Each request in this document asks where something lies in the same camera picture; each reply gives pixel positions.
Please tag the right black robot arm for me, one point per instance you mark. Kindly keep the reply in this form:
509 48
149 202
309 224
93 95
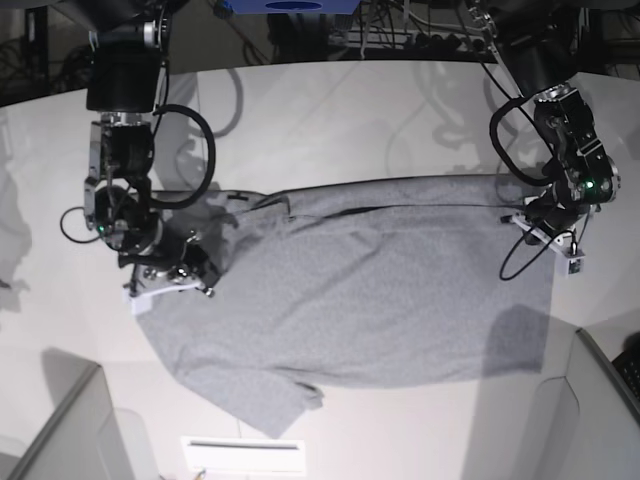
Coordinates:
129 42

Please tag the blue box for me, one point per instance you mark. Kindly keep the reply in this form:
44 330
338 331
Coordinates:
244 7

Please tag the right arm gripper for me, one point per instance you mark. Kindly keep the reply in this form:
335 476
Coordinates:
165 255

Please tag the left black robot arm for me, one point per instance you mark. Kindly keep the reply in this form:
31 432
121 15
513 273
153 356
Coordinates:
531 41

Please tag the left grey partition panel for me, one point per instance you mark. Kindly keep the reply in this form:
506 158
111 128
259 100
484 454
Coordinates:
82 438

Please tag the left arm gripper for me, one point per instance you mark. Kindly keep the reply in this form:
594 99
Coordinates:
552 214

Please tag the black keyboard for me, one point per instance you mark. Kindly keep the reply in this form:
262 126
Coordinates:
627 365

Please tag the grey T-shirt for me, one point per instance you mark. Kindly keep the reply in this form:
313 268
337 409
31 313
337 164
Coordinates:
382 284

